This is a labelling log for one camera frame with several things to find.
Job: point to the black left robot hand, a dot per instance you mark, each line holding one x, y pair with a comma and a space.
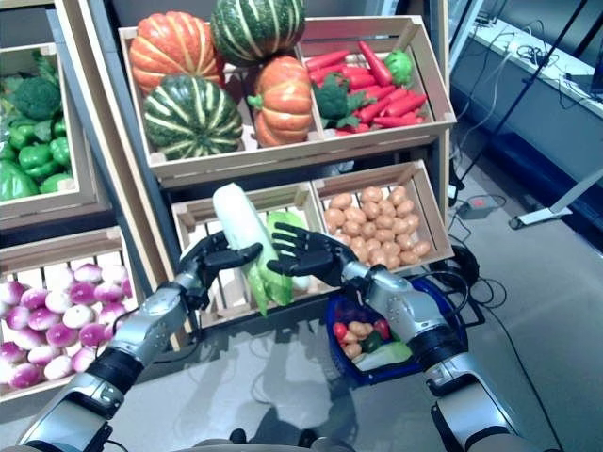
212, 259

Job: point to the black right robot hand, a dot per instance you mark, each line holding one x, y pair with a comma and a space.
320, 256

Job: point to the green white napa cabbage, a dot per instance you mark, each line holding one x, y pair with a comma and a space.
386, 355
240, 212
282, 220

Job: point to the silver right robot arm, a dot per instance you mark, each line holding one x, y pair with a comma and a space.
405, 306

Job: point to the blue plastic shopping basket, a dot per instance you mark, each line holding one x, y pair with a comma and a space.
335, 311

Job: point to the brown potato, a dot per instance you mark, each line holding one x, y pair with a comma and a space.
360, 329
421, 247
398, 193
372, 194
341, 201
352, 350

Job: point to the wooden slat crate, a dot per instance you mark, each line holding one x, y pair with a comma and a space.
433, 75
235, 157
56, 249
47, 205
282, 195
433, 207

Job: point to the red tomato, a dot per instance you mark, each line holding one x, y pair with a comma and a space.
340, 332

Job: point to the red bell pepper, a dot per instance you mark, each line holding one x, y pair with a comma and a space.
382, 328

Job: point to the wooden display stand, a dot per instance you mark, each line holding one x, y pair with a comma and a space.
282, 168
56, 214

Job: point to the green striped pumpkin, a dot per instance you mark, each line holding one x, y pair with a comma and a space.
193, 117
259, 28

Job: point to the green broccoli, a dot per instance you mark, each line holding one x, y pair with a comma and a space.
332, 101
35, 96

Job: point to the red carrot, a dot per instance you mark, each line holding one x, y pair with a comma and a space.
405, 106
382, 106
375, 63
328, 60
399, 121

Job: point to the orange pumpkin with green stem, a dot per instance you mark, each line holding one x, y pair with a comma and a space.
285, 99

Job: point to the green bell pepper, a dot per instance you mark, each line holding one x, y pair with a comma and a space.
56, 183
21, 136
16, 181
61, 150
35, 160

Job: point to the black left robot foot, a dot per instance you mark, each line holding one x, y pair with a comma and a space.
238, 435

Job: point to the black robot foot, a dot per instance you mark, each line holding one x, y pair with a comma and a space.
308, 437
238, 435

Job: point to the black right robot foot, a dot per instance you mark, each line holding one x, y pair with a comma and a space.
308, 437

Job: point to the small green cabbage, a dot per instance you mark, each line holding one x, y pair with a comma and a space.
399, 66

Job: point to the large orange pumpkin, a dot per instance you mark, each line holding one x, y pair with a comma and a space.
174, 47

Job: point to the white desk leg with caster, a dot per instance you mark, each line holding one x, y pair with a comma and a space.
556, 212

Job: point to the green leafy vegetable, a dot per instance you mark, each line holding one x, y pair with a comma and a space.
44, 66

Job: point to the black tripod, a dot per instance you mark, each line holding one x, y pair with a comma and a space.
518, 94

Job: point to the white desk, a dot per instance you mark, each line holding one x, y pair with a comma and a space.
542, 108

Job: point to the grey power strip red switch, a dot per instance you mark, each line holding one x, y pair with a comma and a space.
480, 205

